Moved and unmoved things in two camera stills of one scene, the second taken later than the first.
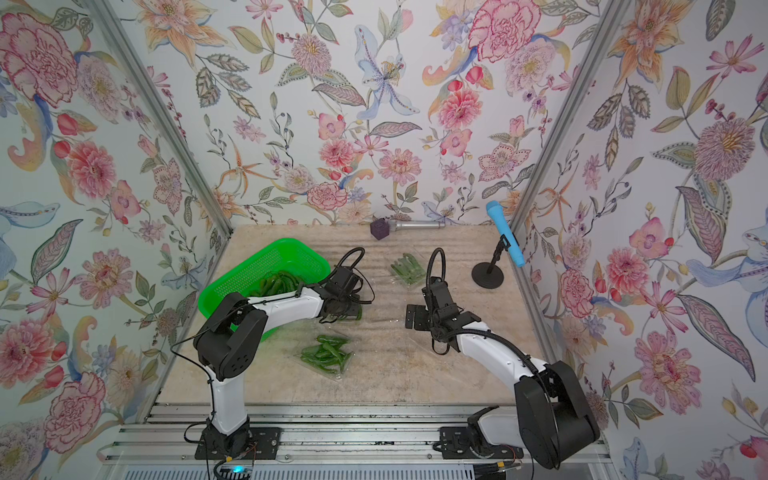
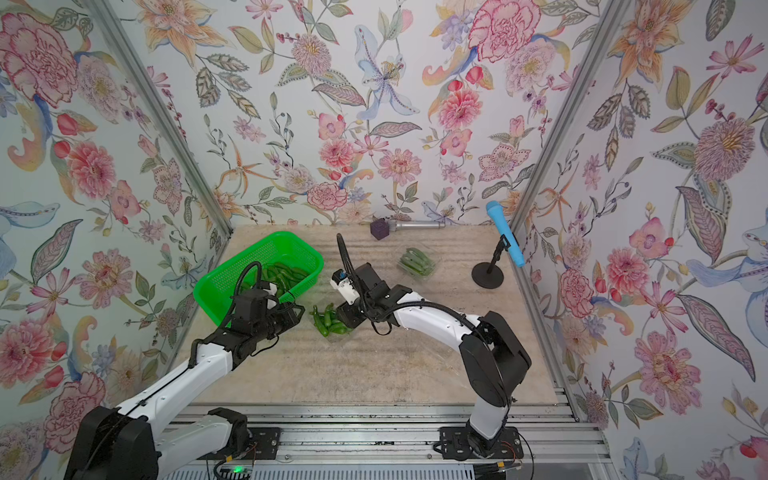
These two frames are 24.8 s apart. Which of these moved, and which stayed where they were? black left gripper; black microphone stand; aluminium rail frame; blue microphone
Moved: black left gripper
Stayed: blue microphone; black microphone stand; aluminium rail frame
